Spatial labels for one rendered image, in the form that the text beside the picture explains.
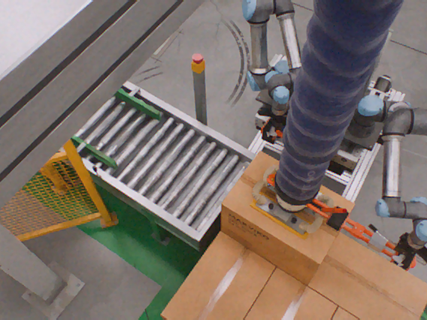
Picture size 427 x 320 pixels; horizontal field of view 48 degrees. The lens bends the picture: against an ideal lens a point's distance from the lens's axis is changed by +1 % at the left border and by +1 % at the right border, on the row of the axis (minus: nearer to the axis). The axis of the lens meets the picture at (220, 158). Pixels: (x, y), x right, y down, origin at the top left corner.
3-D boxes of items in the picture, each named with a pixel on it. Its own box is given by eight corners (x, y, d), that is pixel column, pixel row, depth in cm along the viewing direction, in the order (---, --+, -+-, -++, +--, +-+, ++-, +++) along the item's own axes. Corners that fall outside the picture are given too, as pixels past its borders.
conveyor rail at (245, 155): (9, 31, 387) (-1, 13, 371) (13, 28, 389) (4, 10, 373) (251, 173, 324) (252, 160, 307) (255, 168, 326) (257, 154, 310)
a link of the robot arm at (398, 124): (385, 104, 207) (380, 216, 201) (411, 105, 206) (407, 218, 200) (377, 110, 218) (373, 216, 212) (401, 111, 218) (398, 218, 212)
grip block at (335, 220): (324, 223, 238) (326, 218, 233) (333, 209, 242) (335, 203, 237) (339, 232, 236) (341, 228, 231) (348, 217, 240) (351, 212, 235)
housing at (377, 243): (365, 246, 233) (368, 243, 229) (372, 234, 235) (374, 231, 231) (379, 254, 231) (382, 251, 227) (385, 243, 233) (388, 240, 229)
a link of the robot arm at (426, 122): (378, 98, 257) (413, 109, 204) (407, 100, 257) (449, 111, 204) (375, 120, 260) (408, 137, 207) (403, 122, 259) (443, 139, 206)
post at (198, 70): (197, 145, 382) (190, 62, 295) (202, 139, 385) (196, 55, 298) (204, 149, 381) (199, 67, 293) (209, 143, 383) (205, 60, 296)
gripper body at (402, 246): (399, 236, 223) (407, 227, 213) (416, 247, 221) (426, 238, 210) (392, 250, 220) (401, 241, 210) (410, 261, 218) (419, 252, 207)
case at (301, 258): (220, 230, 289) (220, 203, 254) (255, 181, 305) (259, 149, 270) (307, 285, 273) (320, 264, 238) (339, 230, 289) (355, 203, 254)
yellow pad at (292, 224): (249, 206, 254) (249, 202, 249) (259, 192, 258) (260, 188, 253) (304, 241, 244) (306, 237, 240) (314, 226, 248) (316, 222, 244)
